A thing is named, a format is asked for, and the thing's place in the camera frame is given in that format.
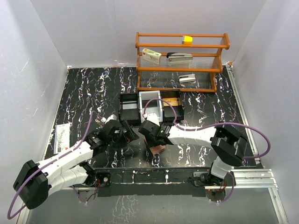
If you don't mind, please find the black front base bar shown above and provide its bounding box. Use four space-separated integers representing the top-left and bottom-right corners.
95 168 236 198

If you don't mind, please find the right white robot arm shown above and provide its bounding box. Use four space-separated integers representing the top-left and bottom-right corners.
138 120 248 186

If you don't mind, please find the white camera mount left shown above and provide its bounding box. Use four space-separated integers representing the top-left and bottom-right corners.
100 114 117 124

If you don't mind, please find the middle white tray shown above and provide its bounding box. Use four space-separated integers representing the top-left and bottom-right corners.
138 91 163 123

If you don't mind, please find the pink leather card holder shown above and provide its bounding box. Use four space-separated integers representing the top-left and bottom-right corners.
144 139 165 155

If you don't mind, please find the yellow sticky note block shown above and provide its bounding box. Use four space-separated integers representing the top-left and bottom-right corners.
182 35 193 45

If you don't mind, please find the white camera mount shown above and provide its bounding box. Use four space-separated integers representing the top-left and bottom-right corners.
142 113 160 126
100 114 117 124

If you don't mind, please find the right black tray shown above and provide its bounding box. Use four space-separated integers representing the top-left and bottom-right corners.
160 89 185 122

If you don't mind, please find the left black tray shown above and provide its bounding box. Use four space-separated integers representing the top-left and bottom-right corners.
118 93 141 126

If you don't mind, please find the white staples box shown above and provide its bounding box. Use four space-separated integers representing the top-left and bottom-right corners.
142 48 162 64

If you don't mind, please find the gold card in tray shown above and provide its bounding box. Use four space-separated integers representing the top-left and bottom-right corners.
163 98 181 107

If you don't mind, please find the grey black stapler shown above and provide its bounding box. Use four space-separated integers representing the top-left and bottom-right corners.
166 52 193 63

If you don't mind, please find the silver card in tray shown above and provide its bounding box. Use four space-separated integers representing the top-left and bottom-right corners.
122 104 137 110

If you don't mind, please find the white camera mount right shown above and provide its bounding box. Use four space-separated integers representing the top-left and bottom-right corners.
142 113 160 126

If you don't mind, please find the white paper label sheet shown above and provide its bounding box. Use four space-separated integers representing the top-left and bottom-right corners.
54 123 71 154

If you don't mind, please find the orange wooden shelf rack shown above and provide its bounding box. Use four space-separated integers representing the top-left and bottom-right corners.
135 32 230 93

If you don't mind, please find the small white hole punch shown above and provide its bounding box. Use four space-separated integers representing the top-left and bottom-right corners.
178 74 196 84

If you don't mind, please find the black tray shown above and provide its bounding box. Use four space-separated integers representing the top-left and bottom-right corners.
160 89 185 122
118 93 141 126

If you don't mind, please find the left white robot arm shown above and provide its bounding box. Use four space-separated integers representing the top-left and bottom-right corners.
13 120 139 210

